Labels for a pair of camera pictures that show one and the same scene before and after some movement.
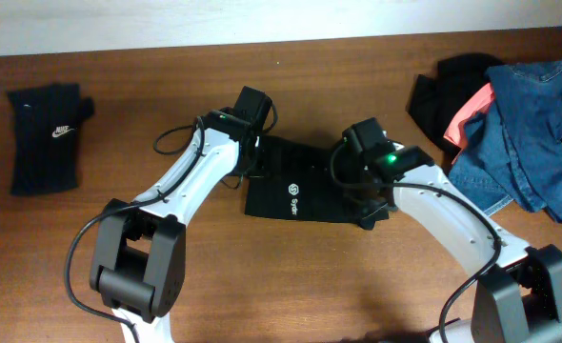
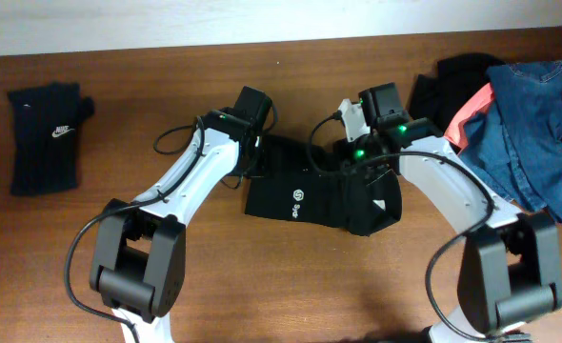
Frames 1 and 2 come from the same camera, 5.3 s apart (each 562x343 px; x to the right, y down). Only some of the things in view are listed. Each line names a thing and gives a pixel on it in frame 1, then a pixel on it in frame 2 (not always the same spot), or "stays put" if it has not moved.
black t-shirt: [295, 183] stays put
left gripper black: [250, 159] stays put
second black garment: [437, 98] stays put
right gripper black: [355, 194] -> [343, 153]
